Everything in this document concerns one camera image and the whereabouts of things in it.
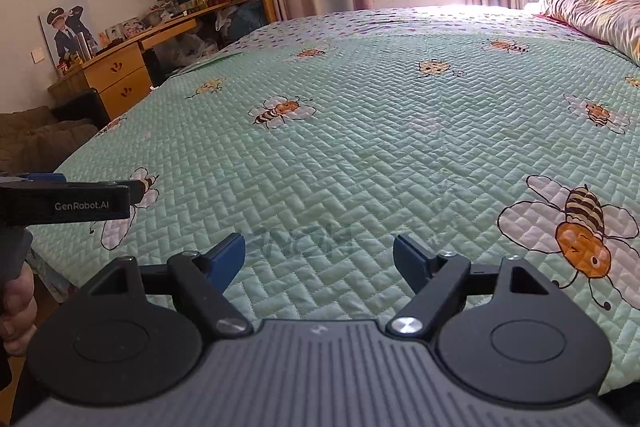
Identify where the wooden desk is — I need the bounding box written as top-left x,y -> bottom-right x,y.
47,4 -> 236,122

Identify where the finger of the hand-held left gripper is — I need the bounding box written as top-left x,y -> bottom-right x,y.
65,179 -> 147,208
0,173 -> 67,185

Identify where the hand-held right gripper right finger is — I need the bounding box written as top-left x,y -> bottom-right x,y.
387,233 -> 556,337

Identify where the pink floral duvet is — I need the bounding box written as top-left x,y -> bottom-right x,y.
532,0 -> 640,68

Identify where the person's left hand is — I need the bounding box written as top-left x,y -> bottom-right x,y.
0,274 -> 38,358

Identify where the child pilot poster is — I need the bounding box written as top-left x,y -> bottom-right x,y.
39,0 -> 98,70

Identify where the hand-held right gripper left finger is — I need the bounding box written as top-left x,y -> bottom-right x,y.
90,232 -> 251,338

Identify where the green bee quilted bedspread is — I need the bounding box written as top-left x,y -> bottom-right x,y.
30,4 -> 640,398

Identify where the blue bag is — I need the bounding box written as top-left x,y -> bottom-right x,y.
215,0 -> 268,40

